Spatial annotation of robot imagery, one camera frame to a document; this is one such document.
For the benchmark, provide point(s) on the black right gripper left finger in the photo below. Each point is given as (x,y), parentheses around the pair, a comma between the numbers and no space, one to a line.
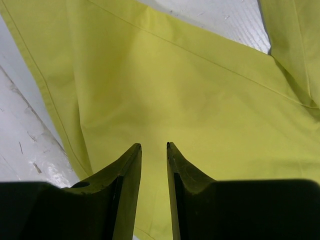
(100,207)

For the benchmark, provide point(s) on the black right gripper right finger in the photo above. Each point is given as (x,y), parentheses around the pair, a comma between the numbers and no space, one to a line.
(201,207)

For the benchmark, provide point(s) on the yellow trousers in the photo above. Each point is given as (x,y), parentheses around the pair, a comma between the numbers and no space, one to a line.
(117,72)

